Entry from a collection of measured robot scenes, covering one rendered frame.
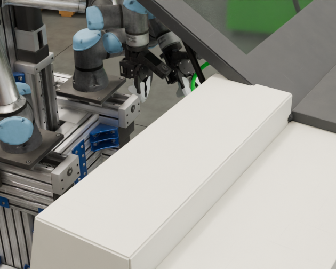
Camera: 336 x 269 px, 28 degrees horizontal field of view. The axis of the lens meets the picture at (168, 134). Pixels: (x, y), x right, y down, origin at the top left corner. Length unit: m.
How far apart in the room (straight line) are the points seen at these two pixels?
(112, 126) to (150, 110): 1.93
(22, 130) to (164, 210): 1.03
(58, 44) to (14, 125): 3.61
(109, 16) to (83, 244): 1.02
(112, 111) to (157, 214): 1.52
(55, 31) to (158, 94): 1.49
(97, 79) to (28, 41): 0.38
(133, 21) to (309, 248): 1.05
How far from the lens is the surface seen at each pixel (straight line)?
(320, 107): 1.73
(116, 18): 2.10
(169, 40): 2.31
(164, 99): 4.83
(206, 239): 1.33
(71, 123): 2.74
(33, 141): 2.42
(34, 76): 2.57
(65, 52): 5.63
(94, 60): 2.73
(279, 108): 1.62
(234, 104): 1.62
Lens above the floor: 2.34
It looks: 32 degrees down
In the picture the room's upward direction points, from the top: 1 degrees counter-clockwise
